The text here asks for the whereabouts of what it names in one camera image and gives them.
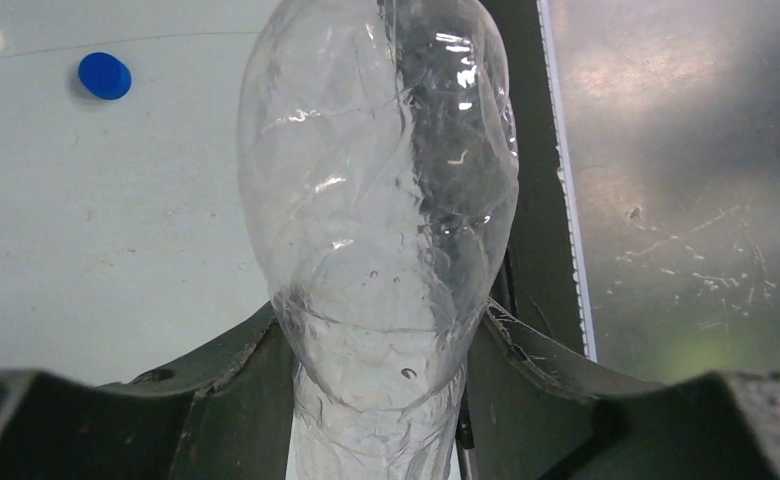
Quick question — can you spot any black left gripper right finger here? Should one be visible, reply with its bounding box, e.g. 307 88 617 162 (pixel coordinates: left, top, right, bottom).
467 303 780 479

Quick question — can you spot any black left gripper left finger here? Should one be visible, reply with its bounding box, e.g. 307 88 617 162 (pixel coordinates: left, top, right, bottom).
0 306 293 479

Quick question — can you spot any small clear plastic bottle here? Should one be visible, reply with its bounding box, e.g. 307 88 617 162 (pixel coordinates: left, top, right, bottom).
237 1 519 479

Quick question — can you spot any blue bottle cap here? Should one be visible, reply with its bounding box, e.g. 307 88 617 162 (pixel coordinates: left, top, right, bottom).
77 52 132 100

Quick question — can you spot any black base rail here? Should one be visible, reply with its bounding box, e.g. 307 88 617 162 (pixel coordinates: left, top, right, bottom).
484 0 584 353

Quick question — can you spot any white cable duct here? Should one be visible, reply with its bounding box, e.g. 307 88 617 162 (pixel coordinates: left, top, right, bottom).
537 0 598 362

